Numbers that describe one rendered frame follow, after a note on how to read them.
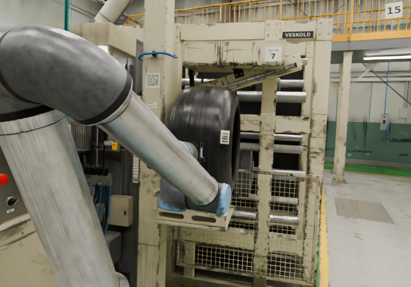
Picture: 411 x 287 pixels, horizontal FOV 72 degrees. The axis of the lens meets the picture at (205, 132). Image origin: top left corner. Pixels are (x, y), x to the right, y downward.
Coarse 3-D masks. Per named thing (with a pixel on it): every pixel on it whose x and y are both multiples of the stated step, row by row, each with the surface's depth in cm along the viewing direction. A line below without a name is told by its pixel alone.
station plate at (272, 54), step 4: (268, 48) 160; (272, 48) 160; (276, 48) 159; (280, 48) 159; (268, 52) 160; (272, 52) 160; (276, 52) 159; (280, 52) 159; (268, 56) 160; (272, 56) 160; (276, 56) 159; (280, 56) 159; (268, 60) 160; (272, 60) 160; (276, 60) 159; (280, 60) 159
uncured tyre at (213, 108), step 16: (176, 96) 142; (192, 96) 133; (208, 96) 132; (224, 96) 132; (176, 112) 129; (192, 112) 127; (208, 112) 125; (224, 112) 126; (176, 128) 125; (192, 128) 124; (208, 128) 122; (224, 128) 124; (208, 144) 121; (224, 144) 123; (208, 160) 122; (224, 160) 124; (224, 176) 127
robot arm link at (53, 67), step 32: (32, 32) 38; (64, 32) 40; (0, 64) 38; (32, 64) 37; (64, 64) 38; (96, 64) 40; (32, 96) 39; (64, 96) 39; (96, 96) 40; (128, 96) 44; (128, 128) 47; (160, 128) 54; (160, 160) 57; (192, 160) 65; (192, 192) 70; (224, 192) 79
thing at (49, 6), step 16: (0, 0) 96; (16, 0) 102; (32, 0) 109; (48, 0) 117; (64, 0) 126; (0, 16) 97; (16, 16) 103; (32, 16) 110; (48, 16) 118; (64, 16) 127
